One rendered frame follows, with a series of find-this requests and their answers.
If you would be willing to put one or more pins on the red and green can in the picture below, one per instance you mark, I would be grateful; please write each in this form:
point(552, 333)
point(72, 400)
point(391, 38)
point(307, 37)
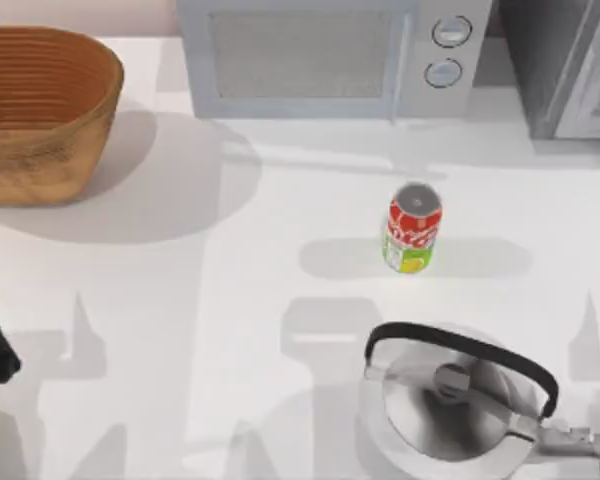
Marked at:
point(412, 235)

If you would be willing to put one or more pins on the microwave oven door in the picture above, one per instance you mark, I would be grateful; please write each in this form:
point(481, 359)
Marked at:
point(300, 60)

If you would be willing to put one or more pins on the pale microwave oven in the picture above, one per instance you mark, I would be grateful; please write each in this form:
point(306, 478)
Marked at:
point(330, 60)

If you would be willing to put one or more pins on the round microwave knob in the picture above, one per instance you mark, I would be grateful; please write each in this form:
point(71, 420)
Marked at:
point(443, 73)
point(452, 30)

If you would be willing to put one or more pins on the brown wooden basket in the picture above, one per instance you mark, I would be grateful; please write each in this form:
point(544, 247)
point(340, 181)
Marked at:
point(40, 125)

